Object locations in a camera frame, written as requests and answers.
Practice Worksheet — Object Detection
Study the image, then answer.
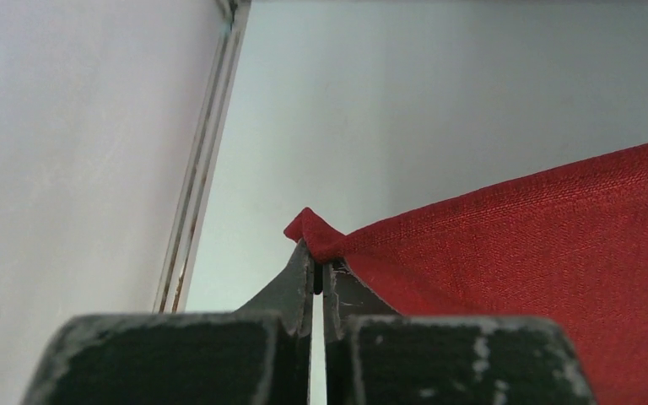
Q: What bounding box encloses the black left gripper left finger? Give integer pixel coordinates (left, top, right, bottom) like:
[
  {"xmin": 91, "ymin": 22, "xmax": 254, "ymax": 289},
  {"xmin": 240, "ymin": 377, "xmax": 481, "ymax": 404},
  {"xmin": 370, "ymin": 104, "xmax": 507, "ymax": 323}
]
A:
[{"xmin": 23, "ymin": 242, "xmax": 316, "ymax": 404}]

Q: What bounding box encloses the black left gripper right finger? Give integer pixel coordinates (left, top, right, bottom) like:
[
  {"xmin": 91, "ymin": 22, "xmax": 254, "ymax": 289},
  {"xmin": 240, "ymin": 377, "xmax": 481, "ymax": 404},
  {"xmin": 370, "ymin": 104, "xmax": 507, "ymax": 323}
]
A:
[{"xmin": 321, "ymin": 261, "xmax": 597, "ymax": 404}]

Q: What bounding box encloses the red cloth napkin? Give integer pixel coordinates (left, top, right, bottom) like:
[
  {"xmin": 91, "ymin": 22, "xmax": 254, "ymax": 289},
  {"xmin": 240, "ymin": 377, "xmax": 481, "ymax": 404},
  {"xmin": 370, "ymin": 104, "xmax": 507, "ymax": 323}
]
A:
[{"xmin": 284, "ymin": 143, "xmax": 648, "ymax": 404}]

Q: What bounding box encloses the left aluminium frame post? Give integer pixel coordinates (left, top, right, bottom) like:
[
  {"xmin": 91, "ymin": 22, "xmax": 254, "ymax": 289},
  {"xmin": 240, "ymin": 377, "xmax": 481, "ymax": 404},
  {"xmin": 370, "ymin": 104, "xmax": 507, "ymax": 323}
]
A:
[{"xmin": 153, "ymin": 1, "xmax": 251, "ymax": 313}]

